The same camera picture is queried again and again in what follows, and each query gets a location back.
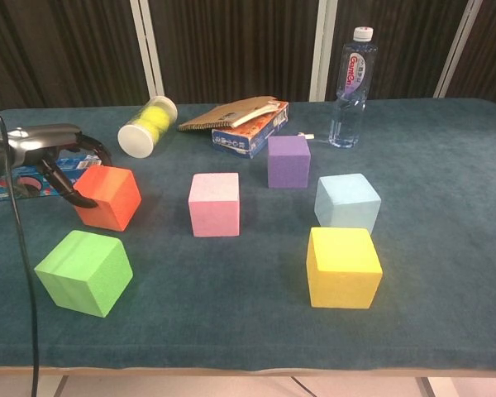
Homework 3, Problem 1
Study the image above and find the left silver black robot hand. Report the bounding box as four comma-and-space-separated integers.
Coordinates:
7, 122, 113, 209

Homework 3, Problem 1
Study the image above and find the orange foam cube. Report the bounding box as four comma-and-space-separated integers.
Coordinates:
72, 165, 143, 232

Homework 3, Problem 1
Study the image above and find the green foam cube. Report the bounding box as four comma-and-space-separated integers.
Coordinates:
33, 229, 135, 319

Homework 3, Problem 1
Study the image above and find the pink foam cube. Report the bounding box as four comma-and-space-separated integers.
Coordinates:
188, 172, 241, 238

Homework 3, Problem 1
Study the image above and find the light blue foam cube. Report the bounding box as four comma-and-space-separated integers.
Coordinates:
313, 173, 383, 236

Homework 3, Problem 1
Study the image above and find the yellow foam cube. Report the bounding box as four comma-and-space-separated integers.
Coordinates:
306, 226, 384, 310

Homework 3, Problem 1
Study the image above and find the blue Oreo cookie box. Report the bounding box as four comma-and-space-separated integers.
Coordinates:
0, 153, 105, 203

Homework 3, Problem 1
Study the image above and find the clear tennis ball tube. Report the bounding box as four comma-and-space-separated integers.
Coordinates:
117, 95, 179, 160

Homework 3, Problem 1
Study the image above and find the yellow tennis ball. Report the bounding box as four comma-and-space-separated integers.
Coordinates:
132, 115, 154, 140
144, 104, 171, 134

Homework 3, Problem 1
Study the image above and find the brown spiral notebook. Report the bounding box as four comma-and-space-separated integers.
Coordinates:
177, 95, 280, 134

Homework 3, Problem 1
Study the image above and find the blue orange card box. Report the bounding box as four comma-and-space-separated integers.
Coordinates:
211, 101, 291, 160

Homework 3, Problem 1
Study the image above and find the purple foam cube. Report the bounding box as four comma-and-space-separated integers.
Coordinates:
266, 135, 312, 190

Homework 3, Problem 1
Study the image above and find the grey table leg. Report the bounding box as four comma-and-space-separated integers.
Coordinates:
35, 375, 69, 397
416, 375, 440, 397

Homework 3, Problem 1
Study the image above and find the teal table cloth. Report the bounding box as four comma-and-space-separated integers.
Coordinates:
0, 98, 496, 370

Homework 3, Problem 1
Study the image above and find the clear plastic water bottle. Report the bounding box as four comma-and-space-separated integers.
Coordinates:
328, 26, 379, 150

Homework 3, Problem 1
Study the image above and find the black left hand cable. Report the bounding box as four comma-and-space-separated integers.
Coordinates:
0, 110, 41, 397

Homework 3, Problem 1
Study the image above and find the white frame post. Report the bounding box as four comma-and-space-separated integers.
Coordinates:
129, 0, 165, 98
432, 0, 484, 99
308, 0, 340, 103

